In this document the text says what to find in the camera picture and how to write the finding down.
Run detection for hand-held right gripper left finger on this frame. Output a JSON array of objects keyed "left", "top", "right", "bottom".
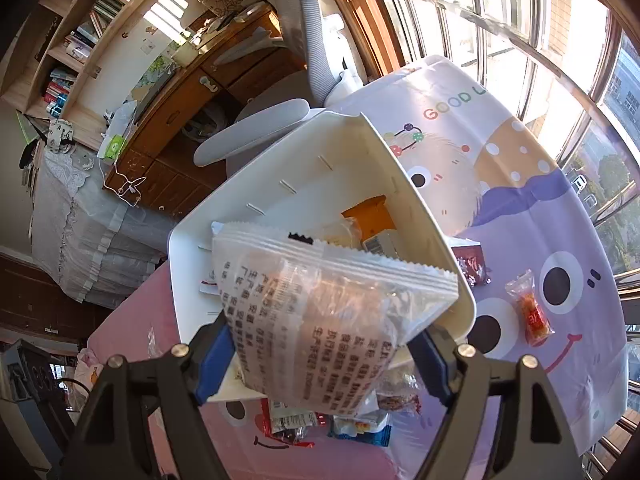
[{"left": 75, "top": 322, "right": 236, "bottom": 480}]

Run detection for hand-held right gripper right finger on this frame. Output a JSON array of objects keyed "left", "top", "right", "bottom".
[{"left": 407, "top": 325, "right": 576, "bottom": 480}]

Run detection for large clear pastry packet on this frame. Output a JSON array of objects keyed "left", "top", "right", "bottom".
[{"left": 211, "top": 222, "right": 460, "bottom": 418}]

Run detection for orange and white bar packet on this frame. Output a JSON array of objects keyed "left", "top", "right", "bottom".
[{"left": 341, "top": 195, "right": 401, "bottom": 256}]

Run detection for white plastic bin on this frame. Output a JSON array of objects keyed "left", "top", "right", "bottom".
[{"left": 167, "top": 110, "right": 477, "bottom": 403}]

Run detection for clear packet of dark snack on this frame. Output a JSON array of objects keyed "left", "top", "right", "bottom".
[{"left": 375, "top": 375, "right": 423, "bottom": 413}]

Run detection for red and white snack packet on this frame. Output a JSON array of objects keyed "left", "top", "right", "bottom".
[{"left": 260, "top": 400, "right": 321, "bottom": 448}]

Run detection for blue snack packet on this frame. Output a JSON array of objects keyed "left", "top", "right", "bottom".
[{"left": 327, "top": 410, "right": 393, "bottom": 448}]

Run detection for pink blanket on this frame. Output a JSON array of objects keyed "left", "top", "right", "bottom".
[{"left": 85, "top": 260, "right": 181, "bottom": 376}]

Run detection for dark red snack packet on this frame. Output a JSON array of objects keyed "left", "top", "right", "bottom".
[{"left": 450, "top": 241, "right": 493, "bottom": 287}]

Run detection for red orange candy packet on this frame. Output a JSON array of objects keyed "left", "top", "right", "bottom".
[{"left": 505, "top": 269, "right": 556, "bottom": 347}]

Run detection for white lace cover cloth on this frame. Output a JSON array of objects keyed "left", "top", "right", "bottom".
[{"left": 30, "top": 145, "right": 168, "bottom": 311}]

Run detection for cartoon printed tablecloth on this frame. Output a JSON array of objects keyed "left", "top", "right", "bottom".
[{"left": 200, "top": 55, "right": 630, "bottom": 480}]

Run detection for dark wooden cabinet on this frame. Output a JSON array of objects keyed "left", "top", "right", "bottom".
[{"left": 0, "top": 247, "right": 101, "bottom": 333}]

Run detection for grey blue box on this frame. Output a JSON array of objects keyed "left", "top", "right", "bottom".
[{"left": 0, "top": 340, "right": 66, "bottom": 471}]

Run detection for white office chair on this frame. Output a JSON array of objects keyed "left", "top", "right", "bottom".
[{"left": 192, "top": 0, "right": 361, "bottom": 168}]

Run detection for green tissue box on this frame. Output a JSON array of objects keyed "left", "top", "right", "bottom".
[{"left": 97, "top": 135, "right": 126, "bottom": 158}]

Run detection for printed cloth bag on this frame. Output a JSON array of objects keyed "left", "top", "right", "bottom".
[{"left": 47, "top": 119, "right": 76, "bottom": 153}]

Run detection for black pan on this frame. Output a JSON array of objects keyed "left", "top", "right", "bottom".
[{"left": 19, "top": 137, "right": 43, "bottom": 173}]

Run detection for white mug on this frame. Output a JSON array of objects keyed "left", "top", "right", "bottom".
[{"left": 172, "top": 40, "right": 198, "bottom": 66}]

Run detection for row of books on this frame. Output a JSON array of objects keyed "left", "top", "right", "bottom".
[{"left": 42, "top": 67, "right": 78, "bottom": 116}]

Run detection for wooden desk with shelves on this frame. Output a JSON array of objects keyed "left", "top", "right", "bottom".
[{"left": 0, "top": 0, "right": 266, "bottom": 151}]

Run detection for white charging cable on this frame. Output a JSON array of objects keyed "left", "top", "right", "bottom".
[{"left": 97, "top": 110, "right": 148, "bottom": 206}]

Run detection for window frame with metal bars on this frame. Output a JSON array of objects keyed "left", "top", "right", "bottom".
[{"left": 370, "top": 0, "right": 640, "bottom": 480}]

